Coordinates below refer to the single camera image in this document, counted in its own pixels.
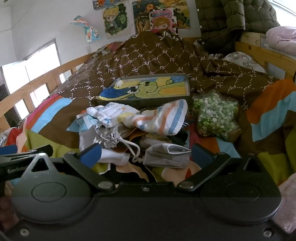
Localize cow-print cartoon booklet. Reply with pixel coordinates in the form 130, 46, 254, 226
149, 7, 178, 35

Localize yellow orange painting poster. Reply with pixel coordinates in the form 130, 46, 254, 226
159, 0, 191, 29

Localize grey shallow box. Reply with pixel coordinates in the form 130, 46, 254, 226
97, 73, 191, 107

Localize pink fleece clothing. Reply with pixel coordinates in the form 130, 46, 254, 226
277, 173, 296, 234

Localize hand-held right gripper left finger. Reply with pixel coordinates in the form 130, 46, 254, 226
30, 143, 116, 192

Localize cartoon boy wall poster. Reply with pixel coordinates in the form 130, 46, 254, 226
103, 3, 136, 40

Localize swirl print pillow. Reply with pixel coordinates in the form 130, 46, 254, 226
209, 51, 269, 75

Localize wooden bed rail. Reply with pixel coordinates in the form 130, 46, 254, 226
0, 52, 96, 130

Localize grey face mask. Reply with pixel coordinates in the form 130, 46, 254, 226
143, 142, 192, 169

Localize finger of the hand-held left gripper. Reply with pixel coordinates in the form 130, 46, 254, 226
0, 145, 53, 164
0, 145, 18, 155

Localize pale blue printed packet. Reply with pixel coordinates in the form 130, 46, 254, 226
67, 111, 99, 133

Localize fish-shaped paper picture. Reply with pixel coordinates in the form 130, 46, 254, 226
70, 16, 101, 44

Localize striped white cloth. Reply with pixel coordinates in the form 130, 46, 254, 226
120, 99, 188, 136

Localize dark swirl painting poster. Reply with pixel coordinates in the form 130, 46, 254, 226
132, 0, 162, 33

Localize bag of green paper stars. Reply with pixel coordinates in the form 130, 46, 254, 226
191, 90, 241, 142

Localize brown lettered colourful-striped blanket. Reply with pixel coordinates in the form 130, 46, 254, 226
0, 31, 296, 184

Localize colourful cartoon wall poster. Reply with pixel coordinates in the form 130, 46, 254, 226
92, 0, 126, 10

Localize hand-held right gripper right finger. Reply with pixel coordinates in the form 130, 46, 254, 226
177, 143, 267, 192

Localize window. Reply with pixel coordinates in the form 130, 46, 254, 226
0, 38, 65, 121

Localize green quilted jacket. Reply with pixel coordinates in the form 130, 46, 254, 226
195, 0, 281, 55

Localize folded pink blanket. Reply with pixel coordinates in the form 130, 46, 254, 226
266, 26, 296, 56

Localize dark cloth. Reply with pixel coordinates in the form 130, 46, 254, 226
129, 124, 193, 150

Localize grey drawstring pouch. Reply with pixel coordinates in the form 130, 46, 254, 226
96, 128, 141, 163

